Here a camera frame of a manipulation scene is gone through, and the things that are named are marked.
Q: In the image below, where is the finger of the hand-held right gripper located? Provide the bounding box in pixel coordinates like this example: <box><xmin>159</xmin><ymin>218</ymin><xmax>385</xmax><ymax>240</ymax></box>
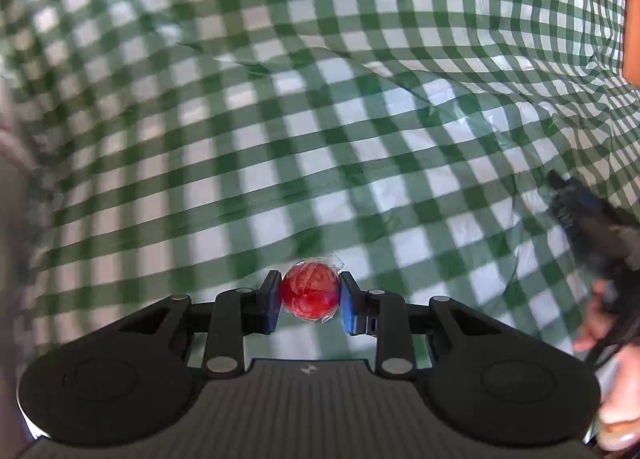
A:
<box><xmin>547</xmin><ymin>204</ymin><xmax>583</xmax><ymax>241</ymax></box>
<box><xmin>547</xmin><ymin>170</ymin><xmax>618</xmax><ymax>224</ymax></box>

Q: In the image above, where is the brown furniture edge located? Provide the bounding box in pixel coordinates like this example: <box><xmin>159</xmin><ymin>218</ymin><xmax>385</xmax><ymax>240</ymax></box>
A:
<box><xmin>622</xmin><ymin>0</ymin><xmax>640</xmax><ymax>87</ymax></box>

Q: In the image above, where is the green white checkered tablecloth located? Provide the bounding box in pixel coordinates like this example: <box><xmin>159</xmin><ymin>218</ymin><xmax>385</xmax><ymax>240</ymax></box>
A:
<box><xmin>0</xmin><ymin>0</ymin><xmax>640</xmax><ymax>380</ymax></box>

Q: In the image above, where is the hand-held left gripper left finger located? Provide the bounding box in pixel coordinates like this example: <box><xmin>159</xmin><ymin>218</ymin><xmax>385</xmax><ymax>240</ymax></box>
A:
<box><xmin>117</xmin><ymin>270</ymin><xmax>282</xmax><ymax>376</ymax></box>

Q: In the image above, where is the person's right hand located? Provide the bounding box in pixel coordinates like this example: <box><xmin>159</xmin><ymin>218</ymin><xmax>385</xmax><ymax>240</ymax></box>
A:
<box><xmin>572</xmin><ymin>279</ymin><xmax>640</xmax><ymax>452</ymax></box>

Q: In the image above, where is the red plastic-wrapped fruit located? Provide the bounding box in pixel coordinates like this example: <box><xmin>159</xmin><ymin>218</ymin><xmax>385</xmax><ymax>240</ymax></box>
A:
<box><xmin>281</xmin><ymin>251</ymin><xmax>347</xmax><ymax>324</ymax></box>

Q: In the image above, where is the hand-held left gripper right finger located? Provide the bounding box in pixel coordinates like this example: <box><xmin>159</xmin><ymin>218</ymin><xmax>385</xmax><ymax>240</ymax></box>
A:
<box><xmin>339</xmin><ymin>271</ymin><xmax>501</xmax><ymax>378</ymax></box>

